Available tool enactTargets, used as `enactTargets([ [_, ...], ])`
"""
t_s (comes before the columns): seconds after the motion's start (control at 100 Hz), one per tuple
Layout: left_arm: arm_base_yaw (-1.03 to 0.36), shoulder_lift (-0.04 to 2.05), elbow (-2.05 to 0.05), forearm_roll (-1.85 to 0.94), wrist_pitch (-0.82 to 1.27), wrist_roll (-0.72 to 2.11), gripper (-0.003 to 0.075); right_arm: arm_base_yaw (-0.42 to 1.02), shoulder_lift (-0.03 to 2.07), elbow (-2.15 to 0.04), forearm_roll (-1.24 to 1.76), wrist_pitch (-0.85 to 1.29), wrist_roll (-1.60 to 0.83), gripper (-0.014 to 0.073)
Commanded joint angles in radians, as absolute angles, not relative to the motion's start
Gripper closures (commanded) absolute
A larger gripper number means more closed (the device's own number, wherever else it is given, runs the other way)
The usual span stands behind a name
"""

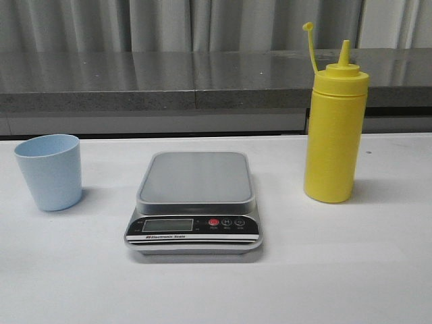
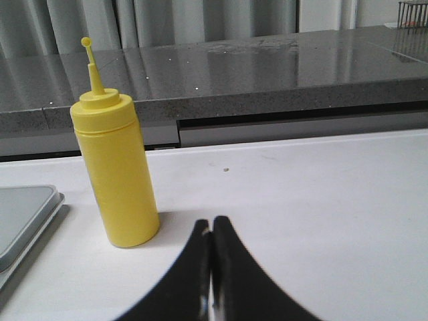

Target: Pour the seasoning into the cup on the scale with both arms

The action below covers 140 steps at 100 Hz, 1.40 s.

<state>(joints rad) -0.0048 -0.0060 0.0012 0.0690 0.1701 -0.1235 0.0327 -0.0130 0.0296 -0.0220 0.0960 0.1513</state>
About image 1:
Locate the yellow squeeze bottle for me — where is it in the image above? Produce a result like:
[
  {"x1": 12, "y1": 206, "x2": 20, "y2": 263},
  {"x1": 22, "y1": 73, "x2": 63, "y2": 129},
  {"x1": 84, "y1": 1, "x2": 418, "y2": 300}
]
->
[{"x1": 302, "y1": 22, "x2": 369, "y2": 203}]

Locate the light blue plastic cup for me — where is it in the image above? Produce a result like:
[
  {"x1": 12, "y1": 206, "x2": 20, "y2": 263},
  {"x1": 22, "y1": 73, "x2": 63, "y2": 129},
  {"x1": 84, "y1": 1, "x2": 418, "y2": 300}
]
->
[{"x1": 14, "y1": 134, "x2": 82, "y2": 211}]

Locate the silver electronic kitchen scale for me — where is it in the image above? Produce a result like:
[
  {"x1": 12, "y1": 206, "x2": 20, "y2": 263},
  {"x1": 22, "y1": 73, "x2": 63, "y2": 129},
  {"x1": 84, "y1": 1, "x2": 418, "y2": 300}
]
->
[{"x1": 124, "y1": 151, "x2": 263, "y2": 255}]

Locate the grey stone counter ledge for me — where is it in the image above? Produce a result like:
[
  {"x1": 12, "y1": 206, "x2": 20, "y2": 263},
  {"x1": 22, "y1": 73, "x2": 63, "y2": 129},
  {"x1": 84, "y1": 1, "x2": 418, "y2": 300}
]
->
[{"x1": 0, "y1": 47, "x2": 432, "y2": 114}]

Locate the grey pleated curtain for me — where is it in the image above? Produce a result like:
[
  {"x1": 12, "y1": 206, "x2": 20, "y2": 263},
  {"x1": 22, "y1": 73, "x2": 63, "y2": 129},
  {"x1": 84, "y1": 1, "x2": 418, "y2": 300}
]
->
[{"x1": 1, "y1": 1, "x2": 431, "y2": 53}]

